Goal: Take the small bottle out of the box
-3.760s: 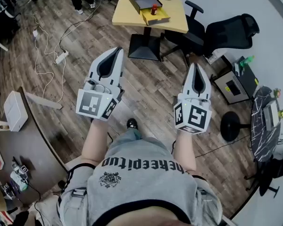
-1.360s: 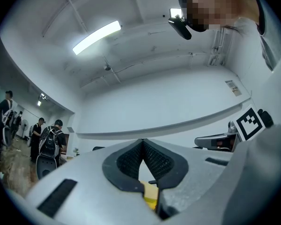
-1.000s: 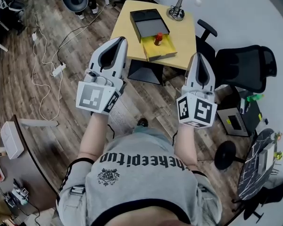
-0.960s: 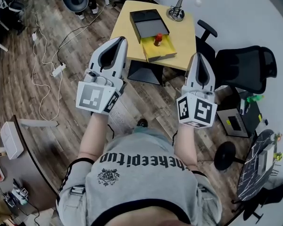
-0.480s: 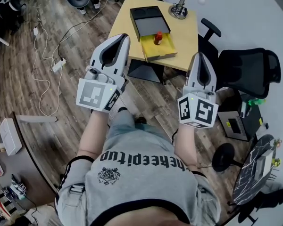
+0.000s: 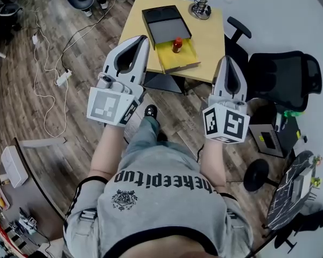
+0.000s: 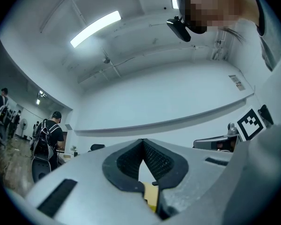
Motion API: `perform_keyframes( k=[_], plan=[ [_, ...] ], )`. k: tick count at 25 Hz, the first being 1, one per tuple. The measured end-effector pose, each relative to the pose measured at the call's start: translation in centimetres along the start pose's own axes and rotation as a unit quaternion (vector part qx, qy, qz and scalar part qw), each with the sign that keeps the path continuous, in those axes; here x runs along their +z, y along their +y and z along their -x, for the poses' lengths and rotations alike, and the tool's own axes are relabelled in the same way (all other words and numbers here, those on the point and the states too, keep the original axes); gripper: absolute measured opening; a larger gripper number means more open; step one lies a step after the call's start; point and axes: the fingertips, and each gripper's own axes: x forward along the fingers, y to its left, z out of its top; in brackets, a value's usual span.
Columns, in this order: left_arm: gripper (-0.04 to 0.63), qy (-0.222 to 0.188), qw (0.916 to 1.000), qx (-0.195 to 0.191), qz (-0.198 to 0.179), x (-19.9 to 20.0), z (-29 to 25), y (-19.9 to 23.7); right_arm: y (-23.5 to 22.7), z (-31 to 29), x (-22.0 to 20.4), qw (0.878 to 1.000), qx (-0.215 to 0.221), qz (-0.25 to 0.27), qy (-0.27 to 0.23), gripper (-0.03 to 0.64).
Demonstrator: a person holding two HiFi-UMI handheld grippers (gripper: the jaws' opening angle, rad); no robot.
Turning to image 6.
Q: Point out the small yellow potted plant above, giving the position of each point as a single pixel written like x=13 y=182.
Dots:
x=317 y=160
x=316 y=182

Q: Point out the person's black shoe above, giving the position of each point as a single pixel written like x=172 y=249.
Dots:
x=150 y=111

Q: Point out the white rectangular box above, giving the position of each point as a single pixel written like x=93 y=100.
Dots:
x=301 y=184

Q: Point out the white power adapter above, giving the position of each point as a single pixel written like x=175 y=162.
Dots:
x=35 y=38

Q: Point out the spare hand-held gripper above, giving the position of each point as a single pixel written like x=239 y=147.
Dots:
x=28 y=222

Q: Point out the white boxy device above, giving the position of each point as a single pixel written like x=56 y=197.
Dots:
x=14 y=167

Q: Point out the yellow square pedestal table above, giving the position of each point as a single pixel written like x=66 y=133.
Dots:
x=210 y=52

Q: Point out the person's denim trouser leg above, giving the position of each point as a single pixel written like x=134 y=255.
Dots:
x=150 y=141

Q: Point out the person's left forearm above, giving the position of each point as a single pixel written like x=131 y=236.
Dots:
x=106 y=154

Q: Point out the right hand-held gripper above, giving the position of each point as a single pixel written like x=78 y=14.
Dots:
x=227 y=125

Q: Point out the silver desk lamp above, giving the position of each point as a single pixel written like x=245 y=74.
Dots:
x=200 y=9

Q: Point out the white desk support bar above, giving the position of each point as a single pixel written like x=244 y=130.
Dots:
x=43 y=142

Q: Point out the green plastic bottle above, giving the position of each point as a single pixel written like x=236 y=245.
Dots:
x=293 y=114

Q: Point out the small red bottle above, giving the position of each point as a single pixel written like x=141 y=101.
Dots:
x=177 y=46

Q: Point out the dark curved desk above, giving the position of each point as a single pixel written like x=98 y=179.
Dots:
x=29 y=197

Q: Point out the person's grey printed shirt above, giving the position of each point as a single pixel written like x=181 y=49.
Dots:
x=161 y=214

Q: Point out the person's right forearm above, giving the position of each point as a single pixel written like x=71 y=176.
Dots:
x=212 y=165

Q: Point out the black tray box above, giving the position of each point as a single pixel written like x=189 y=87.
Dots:
x=164 y=28

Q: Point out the white power strip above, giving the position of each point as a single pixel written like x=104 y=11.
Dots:
x=63 y=78

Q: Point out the black mesh office chair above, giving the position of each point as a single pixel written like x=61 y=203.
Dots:
x=285 y=77

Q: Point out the round black marble table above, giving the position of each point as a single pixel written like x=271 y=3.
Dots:
x=282 y=200

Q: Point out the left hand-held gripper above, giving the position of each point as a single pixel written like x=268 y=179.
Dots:
x=103 y=106

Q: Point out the black and white computer case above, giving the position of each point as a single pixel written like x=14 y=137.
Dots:
x=285 y=133

